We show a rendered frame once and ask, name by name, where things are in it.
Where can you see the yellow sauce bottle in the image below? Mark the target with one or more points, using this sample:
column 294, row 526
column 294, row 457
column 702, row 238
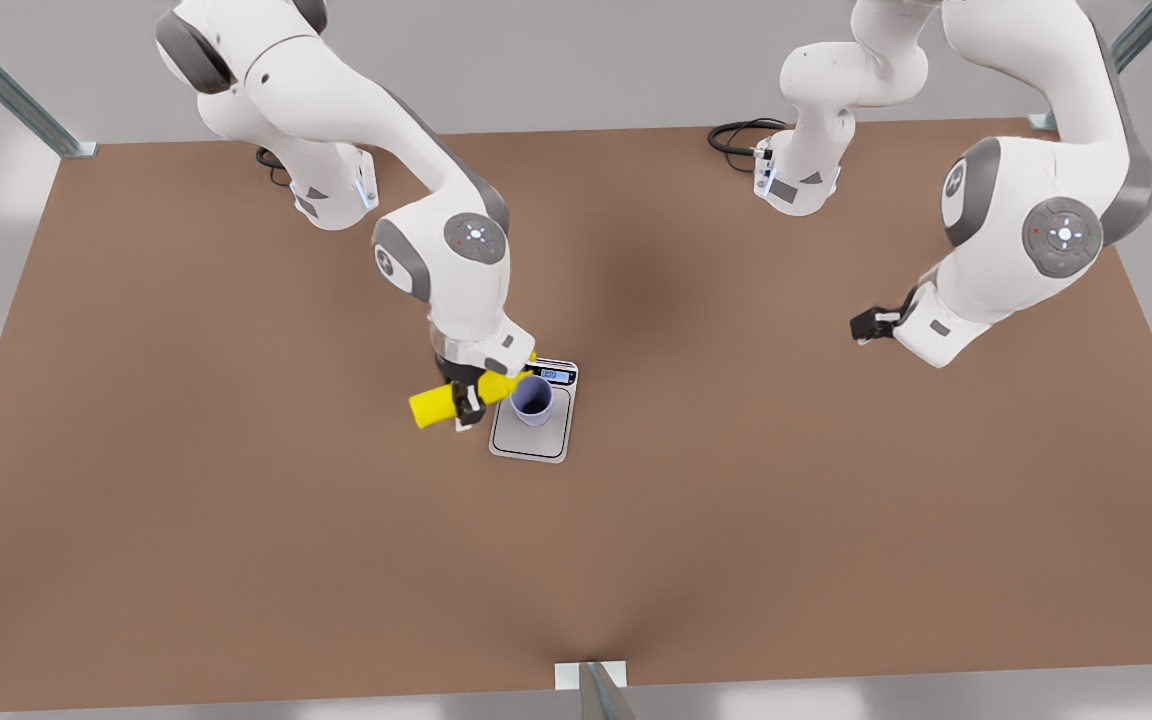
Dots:
column 446, row 400

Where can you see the silver frame post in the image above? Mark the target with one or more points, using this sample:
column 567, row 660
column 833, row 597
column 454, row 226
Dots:
column 6, row 85
column 1121, row 50
column 598, row 690

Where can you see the grey kitchen scale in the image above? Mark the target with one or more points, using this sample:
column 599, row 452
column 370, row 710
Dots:
column 534, row 415

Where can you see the lavender cup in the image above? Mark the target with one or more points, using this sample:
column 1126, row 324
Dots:
column 532, row 400

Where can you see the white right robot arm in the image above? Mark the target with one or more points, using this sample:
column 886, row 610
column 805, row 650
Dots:
column 336, row 120

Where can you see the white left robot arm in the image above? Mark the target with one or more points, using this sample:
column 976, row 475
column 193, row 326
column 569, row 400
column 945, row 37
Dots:
column 1026, row 170

